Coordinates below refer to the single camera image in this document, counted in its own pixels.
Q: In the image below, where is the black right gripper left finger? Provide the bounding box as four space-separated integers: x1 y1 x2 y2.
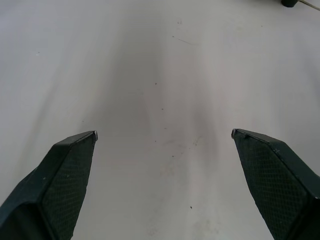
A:
0 130 99 240

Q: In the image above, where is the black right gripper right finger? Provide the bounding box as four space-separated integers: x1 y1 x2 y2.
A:
230 128 320 240

